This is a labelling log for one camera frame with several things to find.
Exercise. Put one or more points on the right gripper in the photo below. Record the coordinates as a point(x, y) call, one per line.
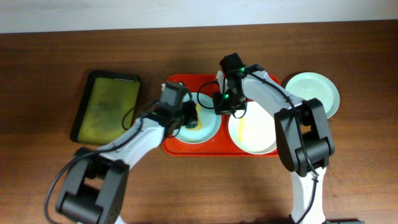
point(224, 108)

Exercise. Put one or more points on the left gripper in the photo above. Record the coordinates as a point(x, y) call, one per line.
point(190, 115)

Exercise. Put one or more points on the yellow green sponge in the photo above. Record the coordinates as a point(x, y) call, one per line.
point(193, 120)

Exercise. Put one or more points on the pale green plate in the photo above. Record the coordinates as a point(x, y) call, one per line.
point(209, 122)

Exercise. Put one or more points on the pale blue top plate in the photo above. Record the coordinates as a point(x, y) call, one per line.
point(308, 85)

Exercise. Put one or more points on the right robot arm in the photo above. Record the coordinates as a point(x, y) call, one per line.
point(303, 137)

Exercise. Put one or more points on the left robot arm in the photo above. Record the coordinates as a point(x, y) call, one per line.
point(95, 180)

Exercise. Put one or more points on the red plastic tray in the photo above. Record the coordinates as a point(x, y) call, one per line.
point(221, 144)

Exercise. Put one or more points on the black tray with soapy water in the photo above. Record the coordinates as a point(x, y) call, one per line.
point(106, 108)

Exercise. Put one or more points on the white right plate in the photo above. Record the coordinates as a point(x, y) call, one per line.
point(254, 133)

